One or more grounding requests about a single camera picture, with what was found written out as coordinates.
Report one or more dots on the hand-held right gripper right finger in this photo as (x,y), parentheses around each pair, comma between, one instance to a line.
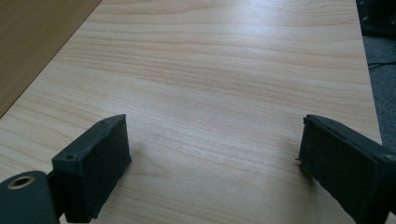
(345,168)

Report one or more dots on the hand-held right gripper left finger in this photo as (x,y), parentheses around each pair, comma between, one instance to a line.
(90,168)

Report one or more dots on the dark brown wooden table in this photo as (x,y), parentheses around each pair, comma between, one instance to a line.
(34,40)

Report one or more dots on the black equipment base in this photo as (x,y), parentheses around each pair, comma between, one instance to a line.
(378,15)

